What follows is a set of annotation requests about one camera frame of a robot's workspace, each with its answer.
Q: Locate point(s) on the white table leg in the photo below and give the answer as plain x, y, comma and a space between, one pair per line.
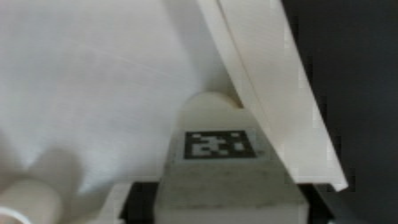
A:
225, 185

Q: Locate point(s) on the white square tabletop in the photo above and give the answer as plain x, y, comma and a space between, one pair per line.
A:
105, 61

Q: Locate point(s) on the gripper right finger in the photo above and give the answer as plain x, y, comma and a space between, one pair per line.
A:
320, 212

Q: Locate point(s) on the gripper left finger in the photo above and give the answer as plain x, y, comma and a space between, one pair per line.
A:
137, 212

